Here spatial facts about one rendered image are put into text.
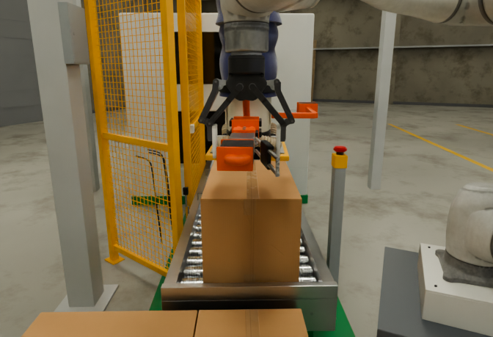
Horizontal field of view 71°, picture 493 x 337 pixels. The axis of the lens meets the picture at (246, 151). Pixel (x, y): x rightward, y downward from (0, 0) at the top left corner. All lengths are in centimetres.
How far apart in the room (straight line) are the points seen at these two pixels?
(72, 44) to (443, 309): 192
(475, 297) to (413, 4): 77
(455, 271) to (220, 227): 81
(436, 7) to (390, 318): 82
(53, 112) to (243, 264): 131
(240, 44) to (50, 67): 155
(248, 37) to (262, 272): 106
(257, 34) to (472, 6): 49
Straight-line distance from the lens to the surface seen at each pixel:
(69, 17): 207
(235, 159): 68
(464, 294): 118
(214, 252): 148
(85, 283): 245
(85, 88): 439
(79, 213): 225
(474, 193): 116
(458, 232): 119
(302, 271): 171
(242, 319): 142
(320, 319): 159
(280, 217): 141
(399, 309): 122
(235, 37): 69
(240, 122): 104
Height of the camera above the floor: 144
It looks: 13 degrees down
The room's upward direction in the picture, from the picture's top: straight up
